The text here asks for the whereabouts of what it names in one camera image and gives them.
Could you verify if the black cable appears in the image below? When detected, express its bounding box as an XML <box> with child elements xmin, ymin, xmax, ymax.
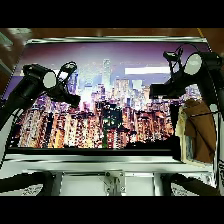
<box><xmin>176</xmin><ymin>42</ymin><xmax>202</xmax><ymax>58</ymax></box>

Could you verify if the black garment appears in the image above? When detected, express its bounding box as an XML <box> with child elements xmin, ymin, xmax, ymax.
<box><xmin>169</xmin><ymin>103</ymin><xmax>184</xmax><ymax>162</ymax></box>

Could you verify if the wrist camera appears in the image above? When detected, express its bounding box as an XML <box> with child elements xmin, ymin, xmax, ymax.
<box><xmin>58</xmin><ymin>60</ymin><xmax>79</xmax><ymax>83</ymax></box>
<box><xmin>162</xmin><ymin>49</ymin><xmax>183</xmax><ymax>73</ymax></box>

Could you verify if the brown T-shirt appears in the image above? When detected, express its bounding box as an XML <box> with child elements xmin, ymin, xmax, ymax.
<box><xmin>183</xmin><ymin>98</ymin><xmax>218</xmax><ymax>164</ymax></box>

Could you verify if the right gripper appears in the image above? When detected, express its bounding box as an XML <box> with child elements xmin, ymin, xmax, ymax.
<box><xmin>148</xmin><ymin>74</ymin><xmax>193</xmax><ymax>100</ymax></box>

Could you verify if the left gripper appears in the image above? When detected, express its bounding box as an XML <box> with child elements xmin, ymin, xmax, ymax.
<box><xmin>49</xmin><ymin>80</ymin><xmax>82</xmax><ymax>109</ymax></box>

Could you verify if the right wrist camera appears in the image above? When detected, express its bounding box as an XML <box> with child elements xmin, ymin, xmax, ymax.
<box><xmin>162</xmin><ymin>49</ymin><xmax>183</xmax><ymax>73</ymax></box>

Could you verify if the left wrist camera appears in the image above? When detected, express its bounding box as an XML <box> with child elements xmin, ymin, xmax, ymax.
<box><xmin>58</xmin><ymin>60</ymin><xmax>79</xmax><ymax>83</ymax></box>

